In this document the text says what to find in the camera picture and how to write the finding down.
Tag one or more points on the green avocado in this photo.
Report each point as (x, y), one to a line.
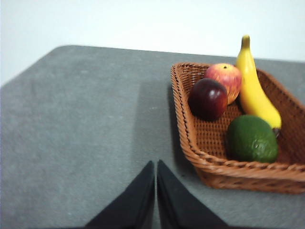
(252, 140)

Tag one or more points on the red and yellow apple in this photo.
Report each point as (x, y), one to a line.
(226, 76)

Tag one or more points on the brown woven wicker basket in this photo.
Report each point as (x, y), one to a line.
(209, 140)

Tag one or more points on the yellow banana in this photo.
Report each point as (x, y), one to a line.
(252, 90)

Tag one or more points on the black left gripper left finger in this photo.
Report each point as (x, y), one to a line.
(135, 205)

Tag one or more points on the dark red plum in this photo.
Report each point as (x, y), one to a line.
(207, 100)

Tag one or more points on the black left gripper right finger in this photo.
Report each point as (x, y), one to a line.
(176, 205)

